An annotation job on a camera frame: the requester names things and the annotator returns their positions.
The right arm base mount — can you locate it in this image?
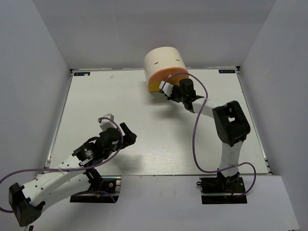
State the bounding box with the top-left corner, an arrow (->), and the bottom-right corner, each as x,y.
196,177 -> 247,205

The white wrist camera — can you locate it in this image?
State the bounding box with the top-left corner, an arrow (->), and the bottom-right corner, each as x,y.
98,114 -> 117,131
159,81 -> 174,97

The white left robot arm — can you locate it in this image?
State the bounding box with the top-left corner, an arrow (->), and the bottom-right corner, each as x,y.
9,121 -> 137,227

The blue left corner label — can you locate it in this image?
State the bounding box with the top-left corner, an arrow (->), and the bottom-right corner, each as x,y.
74,72 -> 90,77

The blue corner label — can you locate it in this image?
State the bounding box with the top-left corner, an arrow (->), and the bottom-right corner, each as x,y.
218,69 -> 236,74
74,72 -> 90,77

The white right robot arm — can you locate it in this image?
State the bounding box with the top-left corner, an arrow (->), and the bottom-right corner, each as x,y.
159,78 -> 251,192

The blue right corner label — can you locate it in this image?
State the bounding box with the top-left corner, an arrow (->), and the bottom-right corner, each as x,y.
218,69 -> 236,74

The cream round drawer container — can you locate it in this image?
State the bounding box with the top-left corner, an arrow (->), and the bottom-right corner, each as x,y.
143,47 -> 189,98

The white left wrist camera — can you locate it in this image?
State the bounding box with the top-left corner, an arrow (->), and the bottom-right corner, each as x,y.
98,114 -> 117,131

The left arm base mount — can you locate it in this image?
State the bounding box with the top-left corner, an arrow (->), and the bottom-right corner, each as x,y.
70,176 -> 121,204

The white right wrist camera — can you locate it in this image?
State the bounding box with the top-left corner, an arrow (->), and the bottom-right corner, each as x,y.
159,81 -> 174,97

